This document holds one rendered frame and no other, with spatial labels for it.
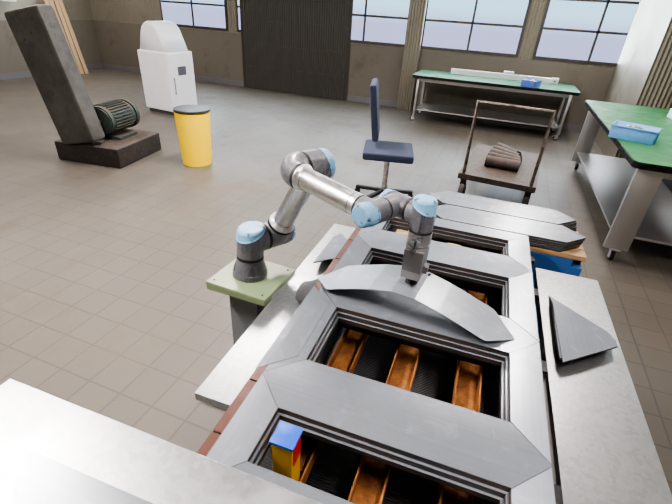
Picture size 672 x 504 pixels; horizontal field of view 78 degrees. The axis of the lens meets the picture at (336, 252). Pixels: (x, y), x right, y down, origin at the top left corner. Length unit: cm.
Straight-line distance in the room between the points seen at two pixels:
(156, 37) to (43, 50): 260
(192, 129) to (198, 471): 458
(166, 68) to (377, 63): 403
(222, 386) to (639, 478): 118
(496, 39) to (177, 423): 801
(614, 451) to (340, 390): 76
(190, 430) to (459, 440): 141
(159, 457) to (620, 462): 114
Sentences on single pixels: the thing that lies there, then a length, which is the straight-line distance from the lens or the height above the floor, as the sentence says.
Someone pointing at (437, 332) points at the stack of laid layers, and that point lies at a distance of 140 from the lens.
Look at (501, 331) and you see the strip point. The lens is 146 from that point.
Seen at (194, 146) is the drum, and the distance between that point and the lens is 523.
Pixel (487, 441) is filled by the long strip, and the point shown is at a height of 87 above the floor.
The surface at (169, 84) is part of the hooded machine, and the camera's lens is 774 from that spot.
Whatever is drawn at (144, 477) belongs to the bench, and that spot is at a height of 105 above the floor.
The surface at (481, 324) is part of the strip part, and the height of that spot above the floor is 90.
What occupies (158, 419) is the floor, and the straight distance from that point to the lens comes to 231.
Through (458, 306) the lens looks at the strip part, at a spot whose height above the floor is 93.
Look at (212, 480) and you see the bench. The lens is 82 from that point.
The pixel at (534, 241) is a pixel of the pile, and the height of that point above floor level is 82.
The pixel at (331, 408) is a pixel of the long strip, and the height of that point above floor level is 87.
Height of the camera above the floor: 175
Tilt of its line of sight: 31 degrees down
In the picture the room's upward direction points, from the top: 4 degrees clockwise
